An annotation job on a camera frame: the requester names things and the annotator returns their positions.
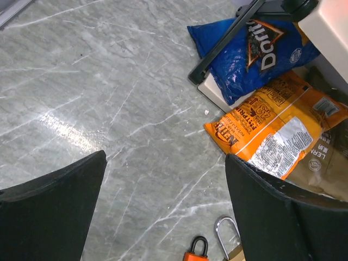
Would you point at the beige black shelf rack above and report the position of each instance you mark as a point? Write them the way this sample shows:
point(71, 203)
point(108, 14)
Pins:
point(324, 23)

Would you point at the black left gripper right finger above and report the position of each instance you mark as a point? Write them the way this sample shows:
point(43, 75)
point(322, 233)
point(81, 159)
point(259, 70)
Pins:
point(280, 221)

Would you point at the blue Doritos chip bag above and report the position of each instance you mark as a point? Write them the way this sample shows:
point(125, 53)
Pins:
point(260, 52)

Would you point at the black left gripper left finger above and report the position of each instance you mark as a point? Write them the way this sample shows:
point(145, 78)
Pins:
point(48, 218)

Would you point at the large brass padlock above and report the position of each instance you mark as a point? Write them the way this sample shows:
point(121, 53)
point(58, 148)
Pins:
point(228, 239)

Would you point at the orange potato chip bag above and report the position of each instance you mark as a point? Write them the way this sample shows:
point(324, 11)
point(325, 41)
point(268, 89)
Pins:
point(277, 125)

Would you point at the brown paper snack bag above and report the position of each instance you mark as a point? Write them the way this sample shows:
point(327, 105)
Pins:
point(324, 169)

